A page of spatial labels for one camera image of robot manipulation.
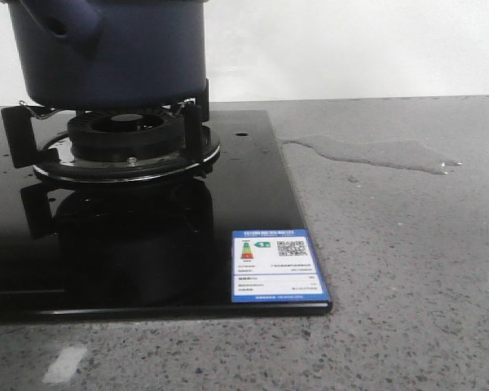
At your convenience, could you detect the spilled water puddle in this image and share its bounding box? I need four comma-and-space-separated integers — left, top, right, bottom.
279, 135, 462, 175

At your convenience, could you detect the black pot support grate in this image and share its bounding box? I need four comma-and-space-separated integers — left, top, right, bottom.
1, 89, 220, 185

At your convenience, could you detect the dark blue cooking pot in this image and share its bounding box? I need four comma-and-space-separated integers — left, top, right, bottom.
6, 1, 206, 110

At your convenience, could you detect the blue energy label sticker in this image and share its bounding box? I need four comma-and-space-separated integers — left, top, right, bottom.
231, 229, 331, 304

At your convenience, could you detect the black burner head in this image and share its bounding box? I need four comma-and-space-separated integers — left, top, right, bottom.
68, 109, 184, 162

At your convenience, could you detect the black glass gas stove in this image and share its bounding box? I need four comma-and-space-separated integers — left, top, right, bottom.
0, 111, 333, 323

